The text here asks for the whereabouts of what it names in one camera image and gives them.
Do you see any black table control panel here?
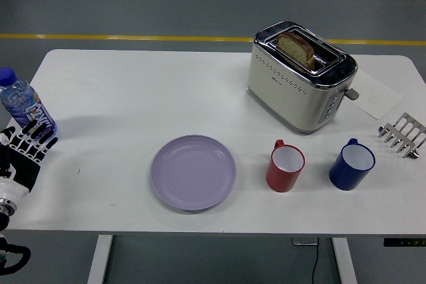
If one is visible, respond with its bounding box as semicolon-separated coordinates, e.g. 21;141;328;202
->
382;237;426;247

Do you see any cream and chrome toaster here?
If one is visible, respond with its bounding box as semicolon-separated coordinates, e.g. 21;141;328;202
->
246;20;360;136

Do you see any red mug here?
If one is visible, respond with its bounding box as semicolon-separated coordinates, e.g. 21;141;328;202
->
265;139;306;194

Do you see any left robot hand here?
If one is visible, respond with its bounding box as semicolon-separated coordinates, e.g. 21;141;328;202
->
0;119;59;203

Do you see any blue mug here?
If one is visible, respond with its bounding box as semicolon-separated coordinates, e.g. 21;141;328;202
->
328;138;376;191

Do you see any large brown bread slice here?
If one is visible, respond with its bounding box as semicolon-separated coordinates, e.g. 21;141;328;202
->
276;31;316;62

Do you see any purple round plate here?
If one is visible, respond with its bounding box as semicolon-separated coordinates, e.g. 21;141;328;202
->
150;134;237;212

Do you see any white paper sheet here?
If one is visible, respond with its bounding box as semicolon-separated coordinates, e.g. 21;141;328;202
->
349;71;404;120

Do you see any silver metal toast rack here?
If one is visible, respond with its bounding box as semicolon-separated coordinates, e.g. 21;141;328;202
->
377;112;426;159

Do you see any blue-capped drink bottle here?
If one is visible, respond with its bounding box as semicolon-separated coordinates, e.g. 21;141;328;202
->
0;67;58;142

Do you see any white table leg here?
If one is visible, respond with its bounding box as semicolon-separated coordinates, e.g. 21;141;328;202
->
87;234;114;284
331;237;359;284

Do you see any black cable under table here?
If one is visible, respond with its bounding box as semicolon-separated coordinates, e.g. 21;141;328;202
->
311;237;320;284

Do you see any grey bracket under table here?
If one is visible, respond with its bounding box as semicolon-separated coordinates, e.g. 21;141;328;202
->
292;237;319;247

